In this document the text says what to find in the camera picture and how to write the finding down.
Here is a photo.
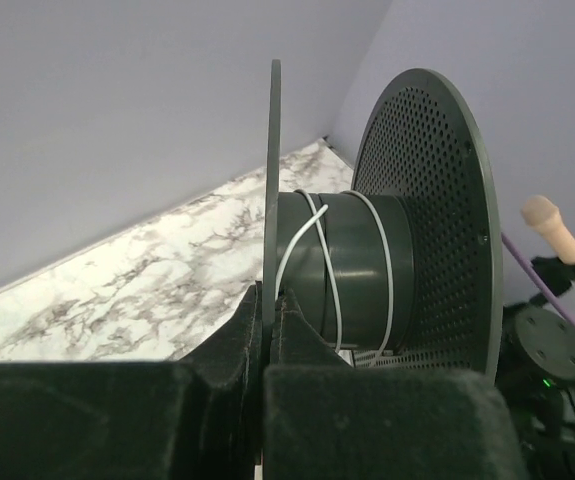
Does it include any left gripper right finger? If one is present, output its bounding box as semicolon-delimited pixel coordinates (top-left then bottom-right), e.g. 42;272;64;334
262;292;528;479

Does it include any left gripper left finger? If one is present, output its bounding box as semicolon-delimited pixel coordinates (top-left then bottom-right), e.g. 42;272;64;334
0;284;262;479

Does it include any black filament spool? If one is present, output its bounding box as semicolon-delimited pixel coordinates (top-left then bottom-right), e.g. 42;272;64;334
262;61;502;385

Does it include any thin white cable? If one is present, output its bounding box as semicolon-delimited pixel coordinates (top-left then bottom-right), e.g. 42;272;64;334
275;188;396;369

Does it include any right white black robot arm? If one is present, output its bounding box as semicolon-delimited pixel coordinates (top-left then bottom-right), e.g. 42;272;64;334
495;303;575;479

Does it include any pink beige microphone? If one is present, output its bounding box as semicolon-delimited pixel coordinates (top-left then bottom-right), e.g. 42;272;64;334
521;195;575;281

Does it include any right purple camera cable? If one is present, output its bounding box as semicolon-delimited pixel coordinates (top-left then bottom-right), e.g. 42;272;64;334
500;232;575;359

